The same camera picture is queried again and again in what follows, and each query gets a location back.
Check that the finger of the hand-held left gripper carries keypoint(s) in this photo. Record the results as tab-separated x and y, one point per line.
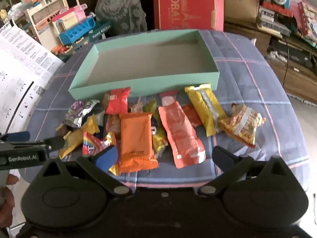
53	142
18	136

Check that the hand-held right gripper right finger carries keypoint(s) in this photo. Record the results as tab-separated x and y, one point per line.
221	157

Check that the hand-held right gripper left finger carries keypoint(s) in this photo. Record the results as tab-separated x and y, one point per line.
107	156

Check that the rainbow candy packet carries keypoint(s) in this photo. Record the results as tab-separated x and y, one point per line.
94	145

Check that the clear packet with orange snacks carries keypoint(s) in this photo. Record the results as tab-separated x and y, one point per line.
112	125

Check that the orange snack packet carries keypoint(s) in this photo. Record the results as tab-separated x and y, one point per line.
136	138

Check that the lattice crisps snack packet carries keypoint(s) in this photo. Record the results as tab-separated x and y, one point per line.
241	125

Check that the purple grape candy packet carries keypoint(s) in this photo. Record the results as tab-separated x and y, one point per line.
78	112

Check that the long salmon snack packet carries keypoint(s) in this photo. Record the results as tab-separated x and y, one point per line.
180	133

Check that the yellow-green packet with eyes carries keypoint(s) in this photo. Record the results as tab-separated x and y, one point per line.
159	140

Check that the small red snack packet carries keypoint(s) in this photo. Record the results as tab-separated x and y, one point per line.
117	101

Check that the teal cardboard box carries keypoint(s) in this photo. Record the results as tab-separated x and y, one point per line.
148	62

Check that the person's left hand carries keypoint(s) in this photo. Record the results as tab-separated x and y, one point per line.
7	199

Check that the brown snack packet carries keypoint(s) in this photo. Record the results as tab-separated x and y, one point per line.
61	129

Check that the small red-orange snack packet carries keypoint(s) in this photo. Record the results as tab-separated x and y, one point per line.
192	115

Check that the long yellow snack packet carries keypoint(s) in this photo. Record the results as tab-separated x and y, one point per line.
201	106

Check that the printed instruction sheet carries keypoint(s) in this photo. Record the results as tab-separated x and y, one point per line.
22	62

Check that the wooden cabinet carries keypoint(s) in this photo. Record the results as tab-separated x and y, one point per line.
297	76

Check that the blue toy rack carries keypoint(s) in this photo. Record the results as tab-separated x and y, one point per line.
79	31

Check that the green toy kitchen box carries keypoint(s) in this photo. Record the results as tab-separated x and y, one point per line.
100	33

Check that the cream toy kitchen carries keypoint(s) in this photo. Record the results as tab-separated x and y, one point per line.
42	13

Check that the pink toy house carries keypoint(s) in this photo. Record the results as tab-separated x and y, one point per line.
71	17

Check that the grey lace cloth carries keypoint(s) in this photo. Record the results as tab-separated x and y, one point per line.
123	10

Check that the red gift box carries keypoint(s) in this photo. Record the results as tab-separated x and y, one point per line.
188	2

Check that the cardboard box with blue print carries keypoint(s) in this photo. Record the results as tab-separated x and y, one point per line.
244	0

